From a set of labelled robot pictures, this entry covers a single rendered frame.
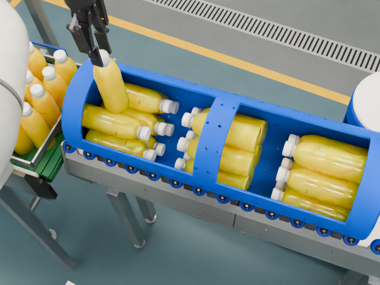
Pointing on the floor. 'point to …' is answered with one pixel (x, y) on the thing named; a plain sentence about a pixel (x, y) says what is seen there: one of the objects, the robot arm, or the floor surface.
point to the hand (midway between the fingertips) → (99, 49)
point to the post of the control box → (34, 228)
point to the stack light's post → (41, 22)
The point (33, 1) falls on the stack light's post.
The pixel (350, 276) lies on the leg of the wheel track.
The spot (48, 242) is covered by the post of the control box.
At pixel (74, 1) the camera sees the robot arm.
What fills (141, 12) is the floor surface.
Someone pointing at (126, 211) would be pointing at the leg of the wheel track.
